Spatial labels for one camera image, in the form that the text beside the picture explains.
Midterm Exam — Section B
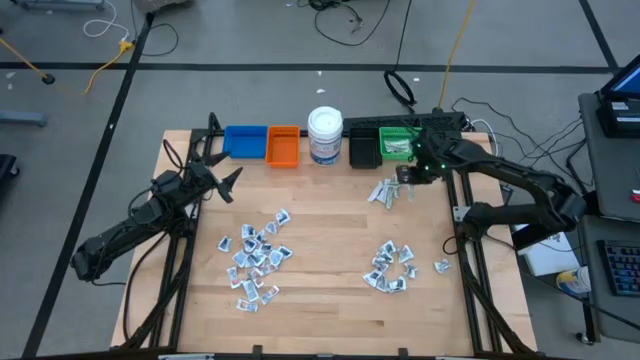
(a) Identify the black aluminium frame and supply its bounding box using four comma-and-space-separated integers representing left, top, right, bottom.
117, 110, 539, 357

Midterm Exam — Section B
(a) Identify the black laptop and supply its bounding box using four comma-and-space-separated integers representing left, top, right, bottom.
599, 53, 640, 101

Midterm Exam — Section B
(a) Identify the black cable bundle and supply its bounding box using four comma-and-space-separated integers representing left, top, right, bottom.
449, 97, 594, 194

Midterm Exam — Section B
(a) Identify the white floor cable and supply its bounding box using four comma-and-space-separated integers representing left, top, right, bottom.
82, 0, 131, 44

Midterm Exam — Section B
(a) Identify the grey side desk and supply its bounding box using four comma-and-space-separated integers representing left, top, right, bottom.
577, 214, 640, 346

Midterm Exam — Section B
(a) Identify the left arm base cable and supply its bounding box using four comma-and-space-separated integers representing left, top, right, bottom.
121, 229, 171, 346

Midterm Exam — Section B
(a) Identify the black keyboard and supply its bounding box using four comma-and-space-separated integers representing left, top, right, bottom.
595, 238, 640, 298

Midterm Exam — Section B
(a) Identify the black floor cable loop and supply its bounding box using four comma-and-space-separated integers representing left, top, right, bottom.
130, 0, 180, 58

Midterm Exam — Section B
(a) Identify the blue plastic basket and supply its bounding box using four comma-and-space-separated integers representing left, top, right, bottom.
222, 124, 269, 160

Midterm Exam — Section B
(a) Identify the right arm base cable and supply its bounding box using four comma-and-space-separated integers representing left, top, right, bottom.
442, 234, 464, 257

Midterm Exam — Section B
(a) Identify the black equipment box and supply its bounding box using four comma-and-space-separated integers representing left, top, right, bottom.
594, 97, 640, 140

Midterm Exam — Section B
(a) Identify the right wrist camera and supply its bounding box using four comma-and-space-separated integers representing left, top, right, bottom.
395, 164, 416, 186

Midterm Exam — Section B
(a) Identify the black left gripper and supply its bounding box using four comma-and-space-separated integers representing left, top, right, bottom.
187, 150, 245, 204

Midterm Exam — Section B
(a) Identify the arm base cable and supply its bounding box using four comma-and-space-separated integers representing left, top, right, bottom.
121, 229, 171, 346
442, 234, 464, 257

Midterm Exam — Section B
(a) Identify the yellow hanging cord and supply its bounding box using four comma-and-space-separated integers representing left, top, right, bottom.
437, 0, 476, 110

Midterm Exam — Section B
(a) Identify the grey bench foot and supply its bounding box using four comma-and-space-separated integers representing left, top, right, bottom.
9, 0, 107, 12

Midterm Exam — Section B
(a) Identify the black support beam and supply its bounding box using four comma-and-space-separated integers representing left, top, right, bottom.
510, 192, 601, 251

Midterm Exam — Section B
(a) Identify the orange plastic basket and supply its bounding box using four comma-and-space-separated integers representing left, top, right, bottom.
265, 125, 302, 169

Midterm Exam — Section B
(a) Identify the green plastic basket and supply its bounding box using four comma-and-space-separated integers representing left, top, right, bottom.
378, 126, 421, 162

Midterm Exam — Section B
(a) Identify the black chair base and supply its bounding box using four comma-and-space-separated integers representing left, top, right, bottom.
0, 153, 21, 185

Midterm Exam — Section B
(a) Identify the black coiled cable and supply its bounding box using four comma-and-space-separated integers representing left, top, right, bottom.
382, 0, 418, 115

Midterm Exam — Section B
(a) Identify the yellow-label wipes canister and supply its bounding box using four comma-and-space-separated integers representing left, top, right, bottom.
555, 266, 594, 296

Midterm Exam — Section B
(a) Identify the silver metal plate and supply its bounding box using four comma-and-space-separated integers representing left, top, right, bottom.
157, 352, 216, 360

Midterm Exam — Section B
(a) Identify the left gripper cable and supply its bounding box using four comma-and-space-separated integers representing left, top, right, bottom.
162, 138, 187, 174

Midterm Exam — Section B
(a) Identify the white wipes canister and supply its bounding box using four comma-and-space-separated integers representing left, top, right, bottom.
306, 105, 345, 167

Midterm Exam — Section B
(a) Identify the black plastic basket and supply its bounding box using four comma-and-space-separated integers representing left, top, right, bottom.
348, 127, 384, 170

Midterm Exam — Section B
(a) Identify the grey table foot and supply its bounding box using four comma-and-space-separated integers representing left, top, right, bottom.
0, 110, 49, 128

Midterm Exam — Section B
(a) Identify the yellow extension cable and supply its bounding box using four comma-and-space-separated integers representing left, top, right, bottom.
0, 35, 135, 97

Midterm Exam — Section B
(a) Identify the black floor cable tangle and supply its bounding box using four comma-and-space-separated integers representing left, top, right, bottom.
297, 0, 394, 48

